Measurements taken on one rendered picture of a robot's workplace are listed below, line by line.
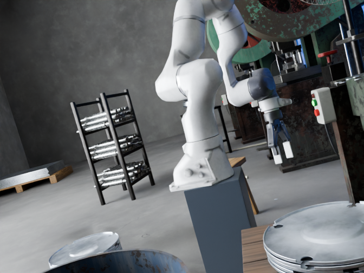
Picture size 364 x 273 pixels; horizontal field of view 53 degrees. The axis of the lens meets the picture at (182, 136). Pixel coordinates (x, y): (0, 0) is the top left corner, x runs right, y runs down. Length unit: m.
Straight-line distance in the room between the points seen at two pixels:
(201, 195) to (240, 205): 0.12
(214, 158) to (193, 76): 0.27
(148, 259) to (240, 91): 0.94
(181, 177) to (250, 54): 3.26
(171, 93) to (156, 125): 6.68
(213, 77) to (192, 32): 0.19
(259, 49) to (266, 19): 1.76
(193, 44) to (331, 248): 0.74
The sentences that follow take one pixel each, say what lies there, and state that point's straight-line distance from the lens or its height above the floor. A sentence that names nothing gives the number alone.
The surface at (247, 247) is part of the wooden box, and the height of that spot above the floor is 0.35.
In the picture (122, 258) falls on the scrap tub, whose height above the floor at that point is 0.46.
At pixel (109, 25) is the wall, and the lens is 8.12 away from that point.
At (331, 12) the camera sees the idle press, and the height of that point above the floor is 1.02.
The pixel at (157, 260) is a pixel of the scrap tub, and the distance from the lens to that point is 0.71.
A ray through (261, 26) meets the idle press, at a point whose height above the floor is 1.05.
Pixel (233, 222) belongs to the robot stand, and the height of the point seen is 0.32.
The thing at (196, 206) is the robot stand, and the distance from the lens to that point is 1.18.
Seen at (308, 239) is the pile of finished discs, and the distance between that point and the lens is 0.82.
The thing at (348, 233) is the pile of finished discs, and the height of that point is 0.39.
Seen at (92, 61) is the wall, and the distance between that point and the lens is 8.11.
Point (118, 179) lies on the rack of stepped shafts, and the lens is 3.29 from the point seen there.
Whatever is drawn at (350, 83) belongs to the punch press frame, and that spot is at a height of 0.62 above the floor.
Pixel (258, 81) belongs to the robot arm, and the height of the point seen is 0.72.
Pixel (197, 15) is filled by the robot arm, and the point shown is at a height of 0.98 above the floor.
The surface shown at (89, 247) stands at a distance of 1.60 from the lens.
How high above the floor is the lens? 0.74
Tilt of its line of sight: 6 degrees down
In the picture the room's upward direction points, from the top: 15 degrees counter-clockwise
